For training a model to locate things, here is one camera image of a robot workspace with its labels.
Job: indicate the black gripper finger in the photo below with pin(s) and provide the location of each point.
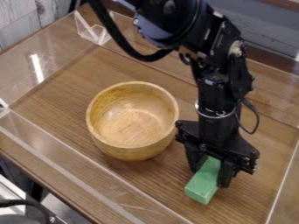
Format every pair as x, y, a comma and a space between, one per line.
197, 157
228, 172

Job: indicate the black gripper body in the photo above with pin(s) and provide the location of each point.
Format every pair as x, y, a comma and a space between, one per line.
217, 135

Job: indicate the brown wooden bowl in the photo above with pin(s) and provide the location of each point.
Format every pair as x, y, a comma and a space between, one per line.
131, 120

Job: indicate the green rectangular block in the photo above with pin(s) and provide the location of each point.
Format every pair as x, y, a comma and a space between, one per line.
204, 184

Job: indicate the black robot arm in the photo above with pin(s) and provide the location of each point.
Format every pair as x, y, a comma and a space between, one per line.
186, 26

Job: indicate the black metal table frame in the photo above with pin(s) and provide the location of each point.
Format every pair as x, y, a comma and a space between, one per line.
22, 196

